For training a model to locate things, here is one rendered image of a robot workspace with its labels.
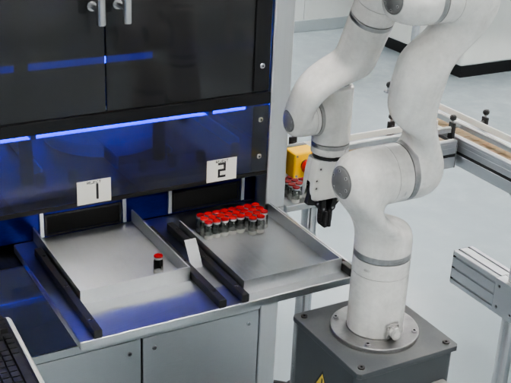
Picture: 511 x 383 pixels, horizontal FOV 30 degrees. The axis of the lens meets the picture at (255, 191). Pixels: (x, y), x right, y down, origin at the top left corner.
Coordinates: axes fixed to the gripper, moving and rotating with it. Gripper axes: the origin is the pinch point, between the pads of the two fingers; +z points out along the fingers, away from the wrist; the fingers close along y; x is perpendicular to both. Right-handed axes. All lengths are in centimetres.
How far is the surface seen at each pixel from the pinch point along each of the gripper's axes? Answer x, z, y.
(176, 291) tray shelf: -7.8, 15.4, 32.8
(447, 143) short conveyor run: -48, 10, -77
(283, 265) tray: -8.0, 15.2, 5.1
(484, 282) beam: -31, 52, -84
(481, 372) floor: -48, 103, -107
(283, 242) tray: -18.7, 15.2, -1.2
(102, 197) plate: -37, 3, 39
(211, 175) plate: -36.8, 2.5, 10.1
